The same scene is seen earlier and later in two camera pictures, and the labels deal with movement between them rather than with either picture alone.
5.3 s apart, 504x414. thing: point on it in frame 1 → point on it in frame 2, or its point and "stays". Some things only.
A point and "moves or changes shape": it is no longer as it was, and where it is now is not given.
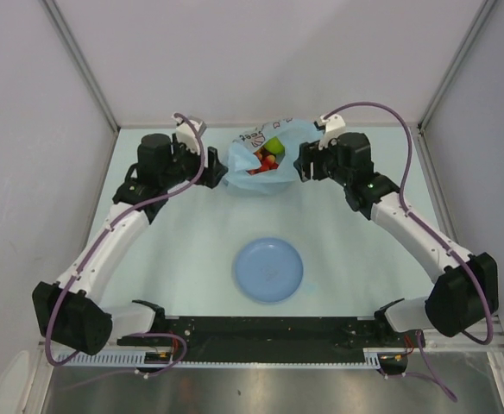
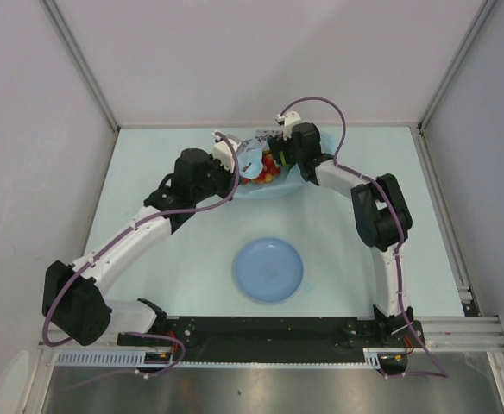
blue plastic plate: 268,269 stays
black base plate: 280,339 stays
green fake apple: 275,146 moves or changes shape
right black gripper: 308,153 → 278,144
